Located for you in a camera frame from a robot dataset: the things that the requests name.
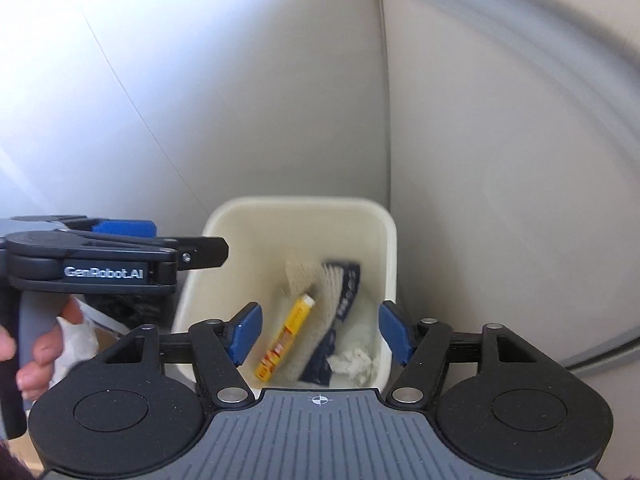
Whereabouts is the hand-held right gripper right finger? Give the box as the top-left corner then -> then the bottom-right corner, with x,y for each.
378,300 -> 538,406

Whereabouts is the dark blue snack bag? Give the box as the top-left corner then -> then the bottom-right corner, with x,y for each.
300,260 -> 362,386

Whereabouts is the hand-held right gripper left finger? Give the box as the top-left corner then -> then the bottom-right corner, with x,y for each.
102,301 -> 263,406

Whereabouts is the cream plastic trash bin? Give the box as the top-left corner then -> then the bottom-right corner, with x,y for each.
171,196 -> 398,396

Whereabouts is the white tissue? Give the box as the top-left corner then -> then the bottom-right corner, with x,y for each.
327,345 -> 377,387

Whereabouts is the person's left hand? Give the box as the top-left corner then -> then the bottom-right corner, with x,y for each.
0,305 -> 85,402

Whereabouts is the dark maroon fuzzy clothing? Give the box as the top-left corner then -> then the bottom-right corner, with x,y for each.
0,439 -> 33,480

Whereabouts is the yellow cardboard box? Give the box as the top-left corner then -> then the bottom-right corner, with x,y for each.
255,294 -> 316,382

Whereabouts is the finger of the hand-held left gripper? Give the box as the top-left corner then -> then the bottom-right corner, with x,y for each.
11,216 -> 157,239
4,229 -> 230,271

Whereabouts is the beige cabinet door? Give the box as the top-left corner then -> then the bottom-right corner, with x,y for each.
377,0 -> 640,376

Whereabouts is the white plastic bag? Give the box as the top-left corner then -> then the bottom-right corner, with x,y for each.
50,297 -> 132,393

